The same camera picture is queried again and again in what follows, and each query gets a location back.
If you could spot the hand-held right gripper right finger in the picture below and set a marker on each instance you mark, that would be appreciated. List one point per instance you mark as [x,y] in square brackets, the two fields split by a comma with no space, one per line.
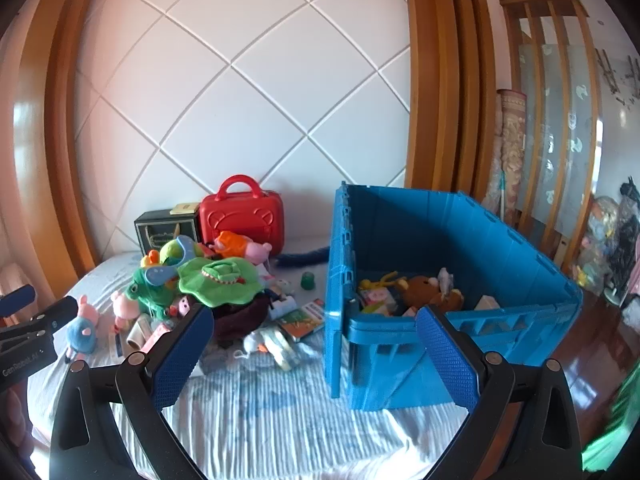
[447,360]

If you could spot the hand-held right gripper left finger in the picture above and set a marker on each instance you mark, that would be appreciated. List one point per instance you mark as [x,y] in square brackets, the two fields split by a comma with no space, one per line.
[182,355]

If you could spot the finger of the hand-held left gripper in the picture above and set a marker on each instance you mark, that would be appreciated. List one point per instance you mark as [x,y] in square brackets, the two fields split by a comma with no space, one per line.
[57,312]
[17,300]

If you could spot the pink carton box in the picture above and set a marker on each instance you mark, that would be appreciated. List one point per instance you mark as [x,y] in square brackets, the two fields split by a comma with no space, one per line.
[157,338]

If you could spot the pig plush with blue body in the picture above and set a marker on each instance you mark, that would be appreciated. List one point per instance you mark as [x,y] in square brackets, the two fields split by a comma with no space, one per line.
[82,335]

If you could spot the cardboard tube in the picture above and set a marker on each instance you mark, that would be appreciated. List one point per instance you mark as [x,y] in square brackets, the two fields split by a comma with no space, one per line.
[137,336]

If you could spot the blue plastic storage container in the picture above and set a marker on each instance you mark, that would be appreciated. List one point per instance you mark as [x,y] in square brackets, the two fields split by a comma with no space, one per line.
[380,240]

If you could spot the small pink pig face plush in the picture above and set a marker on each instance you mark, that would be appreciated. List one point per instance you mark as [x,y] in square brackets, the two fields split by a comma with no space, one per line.
[182,305]

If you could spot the green frog plush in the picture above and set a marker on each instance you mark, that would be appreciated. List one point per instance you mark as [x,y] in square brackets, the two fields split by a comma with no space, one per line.
[145,300]

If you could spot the white box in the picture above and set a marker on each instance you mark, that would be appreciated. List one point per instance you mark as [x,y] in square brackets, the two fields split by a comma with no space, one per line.
[487,304]

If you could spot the brown plush toy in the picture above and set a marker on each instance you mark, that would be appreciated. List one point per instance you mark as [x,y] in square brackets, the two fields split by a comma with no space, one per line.
[422,292]

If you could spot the green crocodile plush hat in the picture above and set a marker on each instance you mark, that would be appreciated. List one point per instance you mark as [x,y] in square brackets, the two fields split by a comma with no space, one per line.
[225,292]

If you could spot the clear plastic packaging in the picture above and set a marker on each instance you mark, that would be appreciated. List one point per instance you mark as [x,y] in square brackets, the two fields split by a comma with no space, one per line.
[445,280]

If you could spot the small colourful carton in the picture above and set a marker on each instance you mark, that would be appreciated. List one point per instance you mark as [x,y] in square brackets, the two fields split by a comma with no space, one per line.
[377,300]

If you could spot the pale yellow packet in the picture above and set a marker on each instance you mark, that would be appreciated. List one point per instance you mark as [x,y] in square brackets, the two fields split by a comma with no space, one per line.
[285,355]

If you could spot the yellow rubber toy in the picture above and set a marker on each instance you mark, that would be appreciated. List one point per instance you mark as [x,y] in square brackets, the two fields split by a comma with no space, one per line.
[382,280]

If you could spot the yellow-green plush toy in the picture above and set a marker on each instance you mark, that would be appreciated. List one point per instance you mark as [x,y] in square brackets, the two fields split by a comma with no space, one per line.
[175,251]

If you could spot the pig plush with orange dress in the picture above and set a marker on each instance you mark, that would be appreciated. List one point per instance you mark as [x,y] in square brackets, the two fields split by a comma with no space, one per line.
[232,244]

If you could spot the black box with gold print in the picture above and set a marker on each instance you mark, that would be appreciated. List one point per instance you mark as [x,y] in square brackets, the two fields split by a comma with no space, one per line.
[150,232]

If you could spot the colourful picture book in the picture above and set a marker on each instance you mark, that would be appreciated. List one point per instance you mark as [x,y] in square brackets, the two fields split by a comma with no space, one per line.
[302,320]

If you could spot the small green cup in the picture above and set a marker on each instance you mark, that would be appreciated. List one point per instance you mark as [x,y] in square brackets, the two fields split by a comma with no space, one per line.
[308,282]

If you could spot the small flat yellow box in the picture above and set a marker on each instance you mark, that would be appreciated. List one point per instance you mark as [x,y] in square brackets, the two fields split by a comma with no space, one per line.
[184,208]

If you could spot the red toy suitcase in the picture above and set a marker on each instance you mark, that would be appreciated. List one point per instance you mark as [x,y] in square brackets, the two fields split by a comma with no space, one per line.
[240,215]

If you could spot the dark furry tail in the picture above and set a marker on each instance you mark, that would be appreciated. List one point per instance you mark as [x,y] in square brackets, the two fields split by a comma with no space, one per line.
[300,257]

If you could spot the green cloth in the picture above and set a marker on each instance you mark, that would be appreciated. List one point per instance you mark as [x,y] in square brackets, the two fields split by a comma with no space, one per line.
[617,435]

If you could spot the pile of bags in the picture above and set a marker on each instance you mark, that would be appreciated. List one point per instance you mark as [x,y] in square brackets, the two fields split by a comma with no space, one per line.
[610,240]

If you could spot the rolled patterned carpet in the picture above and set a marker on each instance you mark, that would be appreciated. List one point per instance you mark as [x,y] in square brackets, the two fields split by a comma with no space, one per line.
[512,150]

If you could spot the wooden glass partition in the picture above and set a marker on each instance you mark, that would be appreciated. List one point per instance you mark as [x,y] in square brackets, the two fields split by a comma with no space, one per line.
[560,110]

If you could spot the white padded wooden headboard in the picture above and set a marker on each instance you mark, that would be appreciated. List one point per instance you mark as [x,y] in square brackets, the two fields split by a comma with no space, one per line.
[250,85]

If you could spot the dark wall decoration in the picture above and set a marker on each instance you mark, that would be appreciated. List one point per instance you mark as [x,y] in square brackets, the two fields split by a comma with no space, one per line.
[612,75]

